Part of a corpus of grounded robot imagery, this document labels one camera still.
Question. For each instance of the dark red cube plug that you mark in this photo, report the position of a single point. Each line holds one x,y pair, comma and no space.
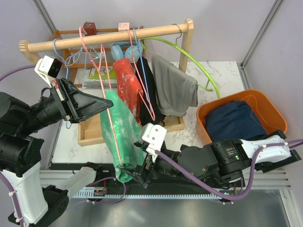
90,28

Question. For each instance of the pink cube plug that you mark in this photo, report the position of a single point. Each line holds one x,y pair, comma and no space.
123,26

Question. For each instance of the wooden clothes rack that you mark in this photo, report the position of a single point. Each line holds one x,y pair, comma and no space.
30,51

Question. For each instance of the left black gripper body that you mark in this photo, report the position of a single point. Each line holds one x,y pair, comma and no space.
61,98

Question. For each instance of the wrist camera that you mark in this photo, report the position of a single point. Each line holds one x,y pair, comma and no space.
47,68
154,136

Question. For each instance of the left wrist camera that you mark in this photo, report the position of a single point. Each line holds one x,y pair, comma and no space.
47,68

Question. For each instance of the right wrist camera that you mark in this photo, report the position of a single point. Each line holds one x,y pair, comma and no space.
154,136

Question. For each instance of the grey trousers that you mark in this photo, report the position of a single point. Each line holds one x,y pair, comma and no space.
176,91

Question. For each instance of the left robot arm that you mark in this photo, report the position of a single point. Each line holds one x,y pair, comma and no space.
35,205

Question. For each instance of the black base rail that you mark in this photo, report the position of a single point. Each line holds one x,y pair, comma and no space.
164,187

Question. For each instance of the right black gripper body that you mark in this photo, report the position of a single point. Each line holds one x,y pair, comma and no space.
149,164

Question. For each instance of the orange plastic basket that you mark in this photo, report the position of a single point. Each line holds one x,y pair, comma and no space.
269,116

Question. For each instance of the black trousers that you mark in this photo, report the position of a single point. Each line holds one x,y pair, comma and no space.
146,75

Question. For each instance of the brown wooden shelf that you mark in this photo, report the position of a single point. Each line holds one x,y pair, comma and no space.
94,56

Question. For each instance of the green tie-dye trousers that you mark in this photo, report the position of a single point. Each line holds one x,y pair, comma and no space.
120,131

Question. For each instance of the green snack package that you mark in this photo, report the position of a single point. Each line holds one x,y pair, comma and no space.
93,74

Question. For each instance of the red tie-dye trousers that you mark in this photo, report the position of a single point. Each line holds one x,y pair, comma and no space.
129,88

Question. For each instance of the light blue headphones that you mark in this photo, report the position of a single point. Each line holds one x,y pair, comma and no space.
132,52

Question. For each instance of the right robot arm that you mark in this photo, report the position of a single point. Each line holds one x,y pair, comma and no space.
219,165

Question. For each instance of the navy blue denim trousers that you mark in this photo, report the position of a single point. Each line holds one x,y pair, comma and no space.
234,120

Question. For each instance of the silver foil package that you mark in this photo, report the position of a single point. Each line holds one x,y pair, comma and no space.
95,83

